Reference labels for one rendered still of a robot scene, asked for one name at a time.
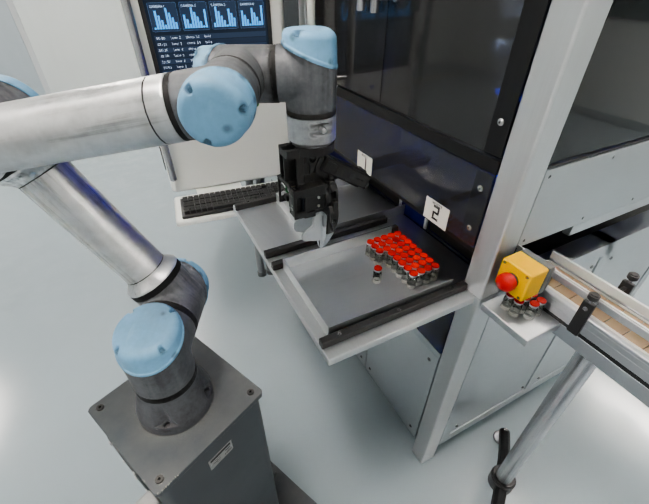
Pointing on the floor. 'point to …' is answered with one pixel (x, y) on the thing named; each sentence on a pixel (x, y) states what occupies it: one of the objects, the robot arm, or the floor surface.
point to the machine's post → (515, 191)
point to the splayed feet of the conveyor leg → (499, 466)
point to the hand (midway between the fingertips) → (324, 240)
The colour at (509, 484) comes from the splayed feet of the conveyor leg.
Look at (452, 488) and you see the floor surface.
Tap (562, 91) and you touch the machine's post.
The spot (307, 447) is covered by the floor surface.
